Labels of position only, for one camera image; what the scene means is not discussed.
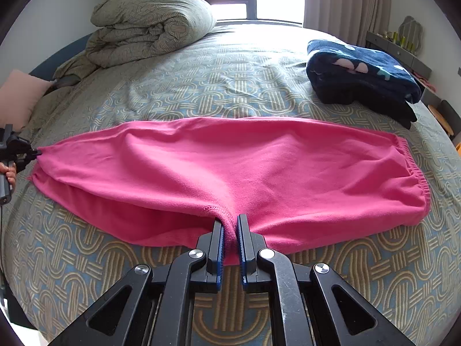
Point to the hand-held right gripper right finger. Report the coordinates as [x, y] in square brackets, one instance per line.
[242, 256]

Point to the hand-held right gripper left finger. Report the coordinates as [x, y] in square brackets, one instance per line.
[217, 256]

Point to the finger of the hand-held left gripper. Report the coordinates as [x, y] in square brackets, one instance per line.
[28, 151]

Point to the pink pants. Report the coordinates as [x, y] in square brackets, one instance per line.
[216, 165]

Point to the person's left hand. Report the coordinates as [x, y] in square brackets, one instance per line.
[10, 176]

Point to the pink pillow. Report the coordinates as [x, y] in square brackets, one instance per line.
[21, 93]

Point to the dark blue headboard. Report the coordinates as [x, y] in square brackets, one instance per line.
[61, 57]

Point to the folded grey-green duvet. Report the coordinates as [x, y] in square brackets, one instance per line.
[151, 25]

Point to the patterned bedspread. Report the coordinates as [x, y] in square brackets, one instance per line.
[216, 79]

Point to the folded black garment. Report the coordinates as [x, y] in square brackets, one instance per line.
[389, 110]

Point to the folded navy printed blanket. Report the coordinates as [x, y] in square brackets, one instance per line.
[360, 65]

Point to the wooden stool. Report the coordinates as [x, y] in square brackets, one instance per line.
[441, 117]

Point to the grey dresser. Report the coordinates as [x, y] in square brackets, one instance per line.
[396, 56]

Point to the row of yellow bottles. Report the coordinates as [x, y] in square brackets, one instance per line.
[396, 38]

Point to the beige curtain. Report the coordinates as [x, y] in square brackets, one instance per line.
[342, 0]

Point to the cloud-shaped mirror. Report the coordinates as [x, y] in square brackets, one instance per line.
[410, 30]

